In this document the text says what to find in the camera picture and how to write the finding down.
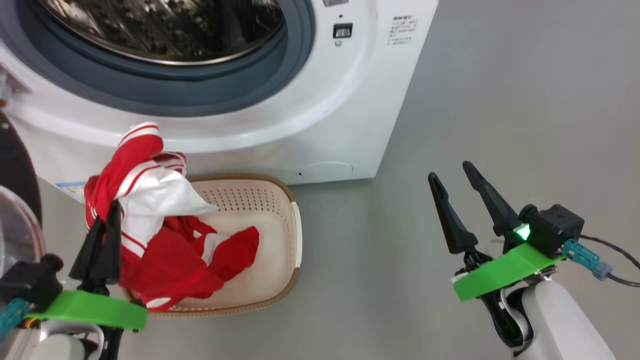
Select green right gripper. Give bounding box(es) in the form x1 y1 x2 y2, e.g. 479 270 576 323
427 160 564 352

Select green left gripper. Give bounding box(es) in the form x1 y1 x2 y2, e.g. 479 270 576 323
25 199 149 360

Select red white striped jersey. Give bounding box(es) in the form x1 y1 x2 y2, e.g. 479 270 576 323
84 122 221 261

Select black round washer door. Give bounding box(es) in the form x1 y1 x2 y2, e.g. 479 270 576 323
0 112 47 301

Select cream basket brown rim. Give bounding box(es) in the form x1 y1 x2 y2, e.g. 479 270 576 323
122 173 302 319

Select grey rubber door gasket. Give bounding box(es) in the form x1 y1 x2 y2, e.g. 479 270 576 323
0 0 317 118

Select white front-load washing machine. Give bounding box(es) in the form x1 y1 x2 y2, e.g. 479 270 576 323
0 0 440 203

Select blue energy label sticker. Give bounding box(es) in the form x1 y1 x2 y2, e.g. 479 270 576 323
55 181 88 203

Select round white filter cover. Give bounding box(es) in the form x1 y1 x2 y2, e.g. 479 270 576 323
295 161 354 182

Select stainless steel washer drum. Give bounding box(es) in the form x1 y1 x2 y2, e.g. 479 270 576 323
35 0 286 66

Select black cable teal connector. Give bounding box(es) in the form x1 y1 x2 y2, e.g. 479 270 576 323
562 235 640 288
0 298 31 337

